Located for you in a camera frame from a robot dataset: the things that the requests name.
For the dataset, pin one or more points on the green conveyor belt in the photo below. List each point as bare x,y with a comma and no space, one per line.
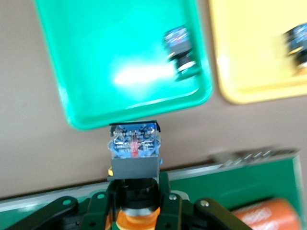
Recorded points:
227,182

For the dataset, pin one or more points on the green mushroom push button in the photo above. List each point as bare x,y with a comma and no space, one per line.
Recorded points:
180,48

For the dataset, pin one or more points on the yellow mushroom push button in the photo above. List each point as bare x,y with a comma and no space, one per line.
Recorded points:
134,165
297,43

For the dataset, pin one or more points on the orange printed cylinder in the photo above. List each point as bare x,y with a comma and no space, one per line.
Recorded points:
263,215

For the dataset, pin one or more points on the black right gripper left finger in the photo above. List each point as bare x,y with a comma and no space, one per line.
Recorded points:
98,213

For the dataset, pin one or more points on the green plastic tray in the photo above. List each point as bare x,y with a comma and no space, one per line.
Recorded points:
108,48

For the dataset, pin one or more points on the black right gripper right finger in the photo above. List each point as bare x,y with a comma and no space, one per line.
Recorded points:
175,213

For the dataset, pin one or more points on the yellow plastic tray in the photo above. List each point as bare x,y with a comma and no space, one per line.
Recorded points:
251,48

